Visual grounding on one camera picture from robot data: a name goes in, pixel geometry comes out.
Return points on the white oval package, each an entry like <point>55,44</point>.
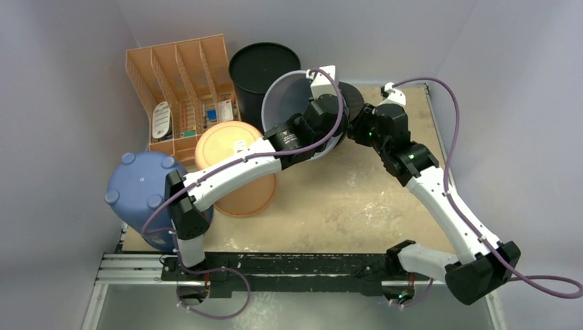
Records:
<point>161,126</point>

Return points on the aluminium frame rail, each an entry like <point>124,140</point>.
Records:
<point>139,269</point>

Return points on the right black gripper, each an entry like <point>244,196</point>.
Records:
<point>361,128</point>

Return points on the grey plastic bucket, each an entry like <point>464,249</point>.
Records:
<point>288,104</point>

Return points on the black ribbed bin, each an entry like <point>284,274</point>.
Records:
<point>353,99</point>

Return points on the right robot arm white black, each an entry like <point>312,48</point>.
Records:
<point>477,266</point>

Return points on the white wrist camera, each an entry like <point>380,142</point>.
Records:
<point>319,84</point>
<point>392,95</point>

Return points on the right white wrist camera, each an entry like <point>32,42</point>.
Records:
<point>392,95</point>

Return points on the orange plastic bucket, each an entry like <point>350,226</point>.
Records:
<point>248,184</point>

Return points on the small boxes in organizer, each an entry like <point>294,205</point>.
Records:
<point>205,116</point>

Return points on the dark navy cylindrical bin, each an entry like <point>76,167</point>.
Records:
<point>253,69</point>

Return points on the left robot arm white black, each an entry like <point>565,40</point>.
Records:
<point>289,143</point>

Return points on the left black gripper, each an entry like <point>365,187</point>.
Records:
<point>344,126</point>

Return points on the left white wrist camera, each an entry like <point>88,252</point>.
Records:
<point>319,84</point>

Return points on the large blue plastic bucket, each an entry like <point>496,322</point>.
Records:
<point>137,186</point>

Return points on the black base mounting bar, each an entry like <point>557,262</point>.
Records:
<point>228,272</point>

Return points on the orange plastic file organizer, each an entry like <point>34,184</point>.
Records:
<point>195,70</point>

